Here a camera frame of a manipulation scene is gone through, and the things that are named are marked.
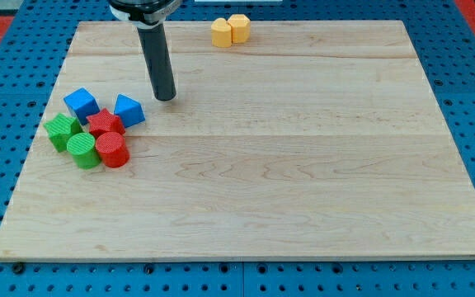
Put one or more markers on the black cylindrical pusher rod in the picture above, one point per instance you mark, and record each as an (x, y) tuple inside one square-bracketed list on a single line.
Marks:
[(155, 51)]

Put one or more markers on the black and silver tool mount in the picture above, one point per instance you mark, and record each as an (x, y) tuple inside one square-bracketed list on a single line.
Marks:
[(145, 12)]

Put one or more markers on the yellow heart block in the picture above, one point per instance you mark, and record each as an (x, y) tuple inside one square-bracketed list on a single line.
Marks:
[(221, 33)]

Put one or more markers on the yellow hexagon block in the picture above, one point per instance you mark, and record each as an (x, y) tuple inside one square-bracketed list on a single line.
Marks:
[(241, 28)]

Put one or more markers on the blue triangle block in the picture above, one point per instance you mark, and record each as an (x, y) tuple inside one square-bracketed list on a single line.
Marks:
[(129, 111)]

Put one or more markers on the blue cube block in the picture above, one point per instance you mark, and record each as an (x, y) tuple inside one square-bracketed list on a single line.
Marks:
[(81, 104)]

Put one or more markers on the red star block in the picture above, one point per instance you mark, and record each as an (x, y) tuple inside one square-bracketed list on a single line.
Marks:
[(104, 122)]

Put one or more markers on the red cylinder block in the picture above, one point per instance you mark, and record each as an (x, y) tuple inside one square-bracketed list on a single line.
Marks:
[(112, 149)]

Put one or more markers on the green cylinder block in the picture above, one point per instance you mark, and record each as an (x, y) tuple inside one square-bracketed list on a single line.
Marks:
[(82, 148)]

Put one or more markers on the green star block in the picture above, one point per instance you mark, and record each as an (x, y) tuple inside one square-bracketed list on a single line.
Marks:
[(60, 129)]

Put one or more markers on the light wooden board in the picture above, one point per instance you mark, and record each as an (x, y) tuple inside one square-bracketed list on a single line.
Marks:
[(313, 141)]

